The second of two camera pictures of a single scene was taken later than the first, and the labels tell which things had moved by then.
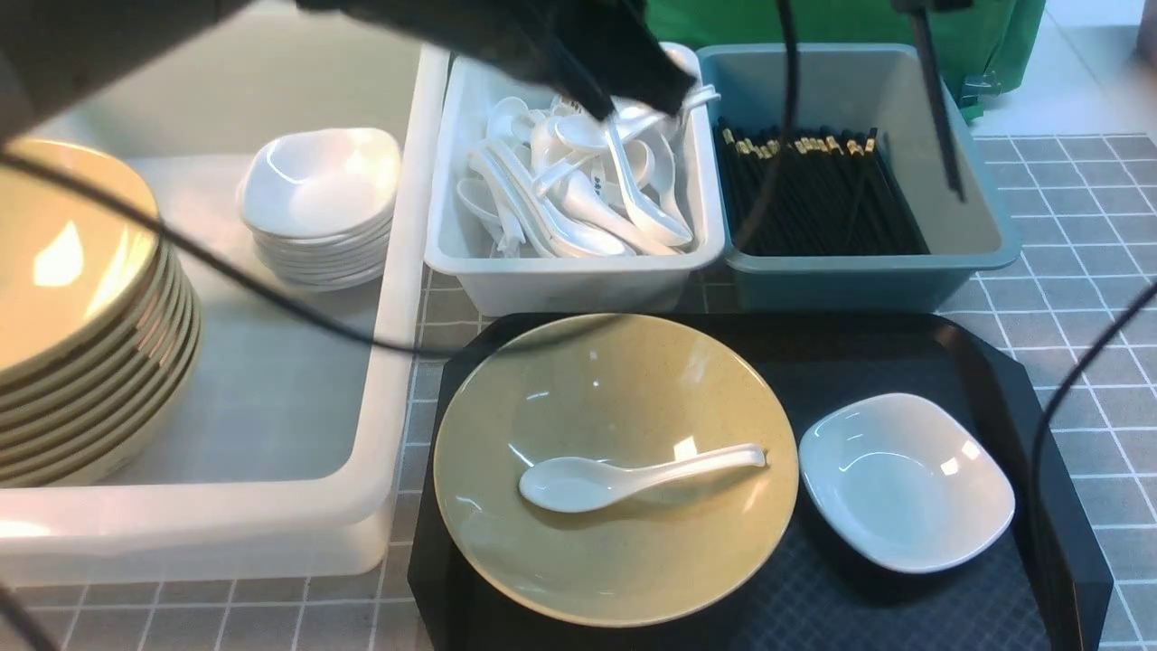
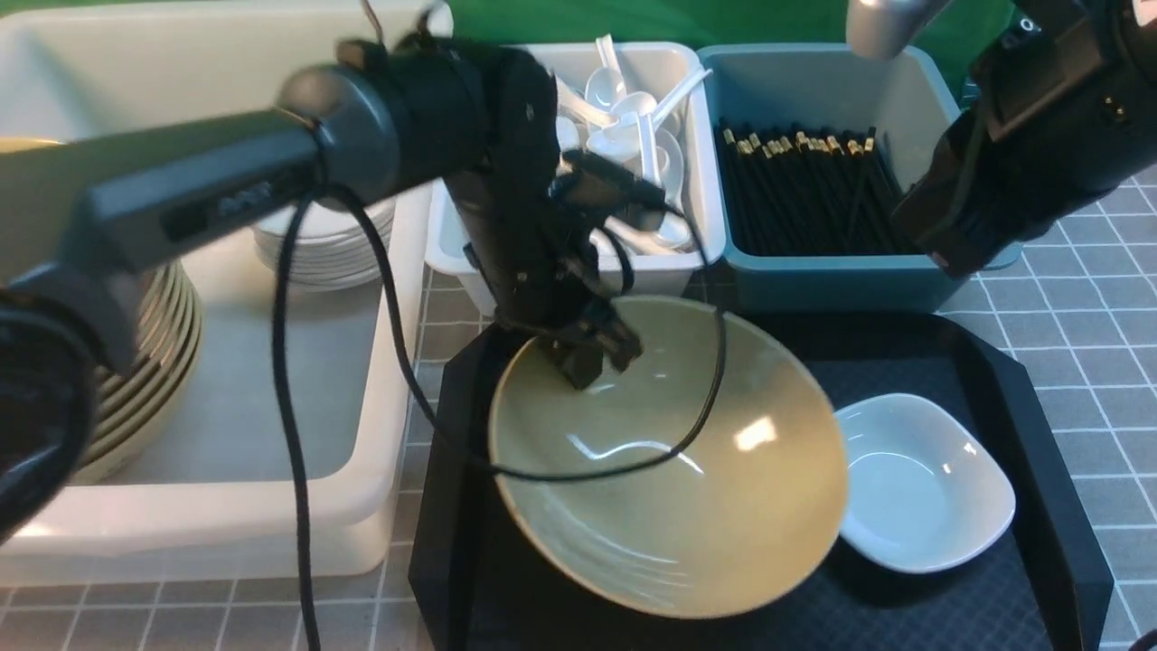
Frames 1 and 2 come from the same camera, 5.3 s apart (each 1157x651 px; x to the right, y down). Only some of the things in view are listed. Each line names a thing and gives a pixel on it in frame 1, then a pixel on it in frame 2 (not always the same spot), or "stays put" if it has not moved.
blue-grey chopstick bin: x=860 y=86 stays put
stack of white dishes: x=320 y=204 stays put
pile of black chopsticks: x=826 y=193 stays put
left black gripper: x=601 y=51 → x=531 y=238
